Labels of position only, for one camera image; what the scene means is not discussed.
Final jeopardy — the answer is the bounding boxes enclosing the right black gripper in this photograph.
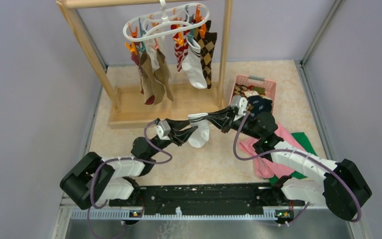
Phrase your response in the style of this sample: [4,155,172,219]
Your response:
[203,105,262,140]

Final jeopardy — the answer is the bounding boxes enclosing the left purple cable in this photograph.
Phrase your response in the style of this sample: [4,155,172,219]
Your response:
[86,120,174,239]

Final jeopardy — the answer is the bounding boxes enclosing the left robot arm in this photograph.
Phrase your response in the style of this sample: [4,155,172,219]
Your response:
[60,119,198,210]

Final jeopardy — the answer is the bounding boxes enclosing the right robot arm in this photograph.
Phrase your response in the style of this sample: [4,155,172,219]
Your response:
[204,107,372,223]

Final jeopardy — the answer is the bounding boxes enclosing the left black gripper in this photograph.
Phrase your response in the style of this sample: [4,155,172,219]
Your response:
[148,118,198,157]

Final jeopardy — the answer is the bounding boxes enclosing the tan hanging sock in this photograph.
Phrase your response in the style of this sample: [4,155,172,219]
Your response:
[154,49,174,102]
[146,56,165,105]

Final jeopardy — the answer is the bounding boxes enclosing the pink clip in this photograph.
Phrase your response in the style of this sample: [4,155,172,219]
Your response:
[149,38,159,51]

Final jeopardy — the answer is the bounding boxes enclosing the green cloth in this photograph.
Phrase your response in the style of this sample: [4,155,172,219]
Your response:
[269,128,317,186]

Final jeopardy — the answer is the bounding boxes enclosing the pink laundry basket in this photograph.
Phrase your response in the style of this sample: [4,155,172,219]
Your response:
[229,75,277,113]

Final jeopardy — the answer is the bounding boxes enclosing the brown argyle sock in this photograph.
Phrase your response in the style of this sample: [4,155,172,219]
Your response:
[194,20,217,89]

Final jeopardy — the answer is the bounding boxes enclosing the wooden drying rack frame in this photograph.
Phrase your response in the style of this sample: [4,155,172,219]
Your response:
[56,0,233,128]

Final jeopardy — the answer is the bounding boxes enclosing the brown argyle socks in basket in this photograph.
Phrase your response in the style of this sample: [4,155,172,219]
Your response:
[232,84,253,111]

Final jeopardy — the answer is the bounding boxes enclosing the white sock black stripes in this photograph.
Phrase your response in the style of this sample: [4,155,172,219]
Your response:
[182,38,207,89]

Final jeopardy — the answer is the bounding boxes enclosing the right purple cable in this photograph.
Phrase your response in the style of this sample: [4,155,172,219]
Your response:
[233,112,362,227]

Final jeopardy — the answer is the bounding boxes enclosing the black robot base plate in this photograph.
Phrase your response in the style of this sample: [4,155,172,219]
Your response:
[108,183,305,216]

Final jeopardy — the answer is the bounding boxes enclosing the red white striped sock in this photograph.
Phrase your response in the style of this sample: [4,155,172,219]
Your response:
[173,30,189,72]

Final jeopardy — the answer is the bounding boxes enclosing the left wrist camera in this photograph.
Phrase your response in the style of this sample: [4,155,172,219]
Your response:
[155,120,171,140]

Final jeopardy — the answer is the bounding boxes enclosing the dark red hanging sock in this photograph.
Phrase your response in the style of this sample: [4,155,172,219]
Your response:
[131,53,155,105]

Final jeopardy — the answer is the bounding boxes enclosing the purple cable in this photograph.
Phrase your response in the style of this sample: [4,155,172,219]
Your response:
[233,112,362,227]
[86,120,174,239]

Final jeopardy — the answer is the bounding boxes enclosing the teal clip holding sock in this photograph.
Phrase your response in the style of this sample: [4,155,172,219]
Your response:
[186,28,197,47]

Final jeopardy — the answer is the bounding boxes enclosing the pink cloth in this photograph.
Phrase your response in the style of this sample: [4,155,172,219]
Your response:
[238,123,311,179]

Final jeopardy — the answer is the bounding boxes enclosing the navy sock in basket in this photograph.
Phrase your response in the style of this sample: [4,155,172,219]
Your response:
[248,95,273,118]

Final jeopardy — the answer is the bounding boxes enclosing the white round clip hanger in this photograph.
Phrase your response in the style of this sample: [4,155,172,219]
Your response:
[122,0,210,55]

